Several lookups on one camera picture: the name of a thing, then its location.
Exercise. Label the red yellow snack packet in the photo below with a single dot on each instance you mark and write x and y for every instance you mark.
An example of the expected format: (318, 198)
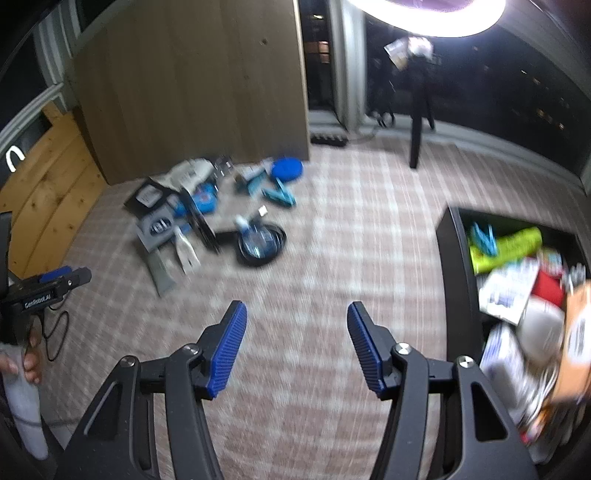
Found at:
(545, 417)

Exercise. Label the dark grey packet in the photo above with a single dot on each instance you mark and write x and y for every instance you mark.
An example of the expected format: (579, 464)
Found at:
(156, 230)

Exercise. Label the blue plastic packet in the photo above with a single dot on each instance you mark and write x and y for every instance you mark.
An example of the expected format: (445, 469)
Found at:
(206, 198)

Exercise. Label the black power strip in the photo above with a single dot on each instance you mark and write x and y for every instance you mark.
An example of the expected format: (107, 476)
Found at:
(328, 140)

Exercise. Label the black frying pan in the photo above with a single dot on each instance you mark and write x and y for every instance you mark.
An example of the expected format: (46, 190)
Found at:
(261, 247)

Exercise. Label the pine wood panel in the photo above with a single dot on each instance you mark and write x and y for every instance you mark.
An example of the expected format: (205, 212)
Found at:
(51, 194)

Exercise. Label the white paper bundle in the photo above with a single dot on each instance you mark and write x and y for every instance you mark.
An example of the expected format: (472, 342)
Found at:
(408, 48)

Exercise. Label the pink plaid rug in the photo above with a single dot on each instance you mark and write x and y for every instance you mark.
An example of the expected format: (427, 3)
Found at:
(332, 240)

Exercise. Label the person's left hand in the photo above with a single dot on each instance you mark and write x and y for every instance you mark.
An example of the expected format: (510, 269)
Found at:
(32, 364)

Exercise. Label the white printed packet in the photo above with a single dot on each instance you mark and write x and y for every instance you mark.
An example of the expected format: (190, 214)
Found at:
(505, 290)

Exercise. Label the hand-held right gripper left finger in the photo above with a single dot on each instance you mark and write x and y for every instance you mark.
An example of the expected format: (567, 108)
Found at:
(226, 350)

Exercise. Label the orange cardboard parcel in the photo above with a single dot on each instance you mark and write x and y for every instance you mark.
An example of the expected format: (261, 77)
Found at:
(577, 341)

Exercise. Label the white round container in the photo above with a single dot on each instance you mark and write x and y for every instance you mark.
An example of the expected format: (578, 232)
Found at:
(540, 330)

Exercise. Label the light grey packet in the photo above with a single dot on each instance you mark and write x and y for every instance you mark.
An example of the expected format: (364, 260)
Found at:
(162, 274)

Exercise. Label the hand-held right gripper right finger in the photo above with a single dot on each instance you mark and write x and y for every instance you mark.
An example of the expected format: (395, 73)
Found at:
(367, 350)

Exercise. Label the white tissue pack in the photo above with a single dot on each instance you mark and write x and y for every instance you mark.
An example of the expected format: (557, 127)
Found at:
(503, 369)

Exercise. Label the lime green packet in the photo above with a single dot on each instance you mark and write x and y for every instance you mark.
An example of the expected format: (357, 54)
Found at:
(517, 244)

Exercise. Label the person's left forearm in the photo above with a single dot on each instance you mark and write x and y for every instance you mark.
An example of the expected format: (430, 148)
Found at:
(25, 415)

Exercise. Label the small teal packet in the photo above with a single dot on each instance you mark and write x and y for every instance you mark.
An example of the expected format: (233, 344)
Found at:
(253, 182)

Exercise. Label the blue round lid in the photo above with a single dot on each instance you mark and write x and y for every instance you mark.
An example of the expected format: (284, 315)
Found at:
(287, 169)

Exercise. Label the black packet with white label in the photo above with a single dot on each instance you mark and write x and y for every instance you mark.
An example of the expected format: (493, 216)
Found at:
(147, 196)

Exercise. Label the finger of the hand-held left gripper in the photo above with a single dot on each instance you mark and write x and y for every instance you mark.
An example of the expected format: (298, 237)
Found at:
(55, 273)
(77, 279)

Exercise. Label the black storage box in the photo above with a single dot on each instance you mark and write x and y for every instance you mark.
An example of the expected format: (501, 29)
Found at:
(455, 277)

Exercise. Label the black flat tray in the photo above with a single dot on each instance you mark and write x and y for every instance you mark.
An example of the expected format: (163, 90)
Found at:
(201, 221)

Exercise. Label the light wooden cabinet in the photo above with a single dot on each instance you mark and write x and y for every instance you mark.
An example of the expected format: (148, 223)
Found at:
(194, 83)

